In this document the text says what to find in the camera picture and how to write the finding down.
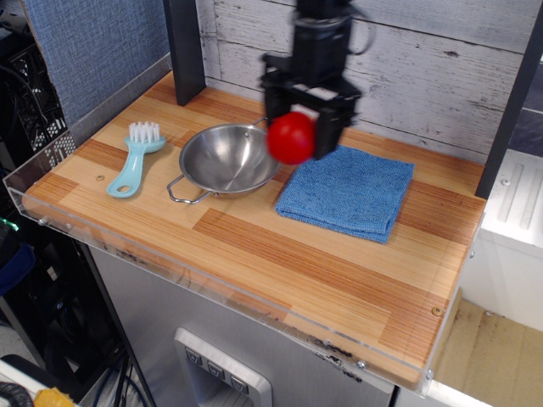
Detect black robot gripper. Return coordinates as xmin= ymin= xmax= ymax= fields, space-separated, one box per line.
xmin=261 ymin=16 xmax=361 ymax=159

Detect yellow object bottom left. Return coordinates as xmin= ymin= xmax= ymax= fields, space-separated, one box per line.
xmin=33 ymin=387 xmax=76 ymax=407

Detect stainless steel cabinet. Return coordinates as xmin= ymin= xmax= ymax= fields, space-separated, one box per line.
xmin=88 ymin=247 xmax=396 ymax=406

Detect dark grey post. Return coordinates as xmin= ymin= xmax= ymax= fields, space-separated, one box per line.
xmin=163 ymin=0 xmax=206 ymax=106
xmin=475 ymin=2 xmax=542 ymax=199

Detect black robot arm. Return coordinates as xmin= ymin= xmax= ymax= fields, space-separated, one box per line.
xmin=260 ymin=1 xmax=361 ymax=159

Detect black plastic crate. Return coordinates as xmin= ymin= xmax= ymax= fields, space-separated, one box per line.
xmin=1 ymin=44 xmax=76 ymax=167

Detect light blue scrub brush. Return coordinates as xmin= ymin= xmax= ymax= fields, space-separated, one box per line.
xmin=107 ymin=122 xmax=165 ymax=198

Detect red plastic tomato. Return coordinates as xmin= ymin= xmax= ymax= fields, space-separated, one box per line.
xmin=266 ymin=112 xmax=316 ymax=165

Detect folded blue cloth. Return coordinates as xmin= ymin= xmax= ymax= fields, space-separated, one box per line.
xmin=275 ymin=146 xmax=415 ymax=243

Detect clear acrylic table guard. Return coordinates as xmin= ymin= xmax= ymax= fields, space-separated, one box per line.
xmin=4 ymin=129 xmax=484 ymax=393

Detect small stainless steel pot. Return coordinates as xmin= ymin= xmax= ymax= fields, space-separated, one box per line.
xmin=167 ymin=118 xmax=281 ymax=204

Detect dark grey right post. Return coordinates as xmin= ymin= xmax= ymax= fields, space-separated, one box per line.
xmin=475 ymin=2 xmax=542 ymax=199

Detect white side unit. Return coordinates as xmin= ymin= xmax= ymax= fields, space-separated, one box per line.
xmin=459 ymin=150 xmax=542 ymax=331

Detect dark grey left post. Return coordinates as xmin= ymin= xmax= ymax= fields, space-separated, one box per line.
xmin=163 ymin=0 xmax=206 ymax=106

